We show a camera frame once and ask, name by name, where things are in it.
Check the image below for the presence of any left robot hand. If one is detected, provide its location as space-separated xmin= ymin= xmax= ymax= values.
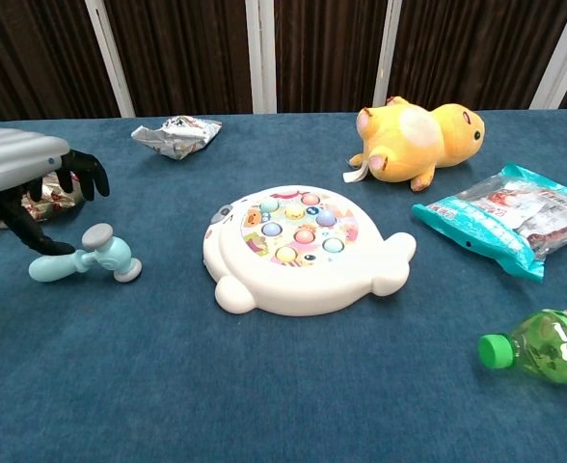
xmin=0 ymin=125 xmax=111 ymax=258

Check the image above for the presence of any light blue toy hammer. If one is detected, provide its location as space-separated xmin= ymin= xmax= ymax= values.
xmin=27 ymin=223 xmax=144 ymax=285

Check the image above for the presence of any white whack-a-mole toy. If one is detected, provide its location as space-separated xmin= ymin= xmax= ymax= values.
xmin=202 ymin=184 xmax=418 ymax=318

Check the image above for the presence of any gold red crumpled wrapper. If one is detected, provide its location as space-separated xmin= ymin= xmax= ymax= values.
xmin=0 ymin=172 xmax=85 ymax=229

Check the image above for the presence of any silver crumpled snack bag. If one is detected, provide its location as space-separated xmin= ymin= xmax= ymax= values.
xmin=130 ymin=115 xmax=223 ymax=161

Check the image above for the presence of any dark brown curtain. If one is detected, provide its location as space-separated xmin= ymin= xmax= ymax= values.
xmin=0 ymin=0 xmax=567 ymax=124

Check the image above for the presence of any blue velvet table cover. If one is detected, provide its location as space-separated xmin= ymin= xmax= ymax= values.
xmin=0 ymin=108 xmax=567 ymax=463

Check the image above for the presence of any yellow plush toy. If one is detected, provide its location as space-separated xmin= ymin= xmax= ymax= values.
xmin=342 ymin=95 xmax=486 ymax=193

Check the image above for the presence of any teal snack package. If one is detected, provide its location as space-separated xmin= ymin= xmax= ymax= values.
xmin=411 ymin=163 xmax=567 ymax=284

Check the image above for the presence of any green plastic bottle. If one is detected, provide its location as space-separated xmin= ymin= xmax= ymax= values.
xmin=477 ymin=307 xmax=567 ymax=386

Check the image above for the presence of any white frame post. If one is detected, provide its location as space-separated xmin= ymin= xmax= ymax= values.
xmin=244 ymin=0 xmax=278 ymax=115
xmin=84 ymin=0 xmax=137 ymax=119
xmin=528 ymin=0 xmax=567 ymax=110
xmin=371 ymin=0 xmax=403 ymax=108

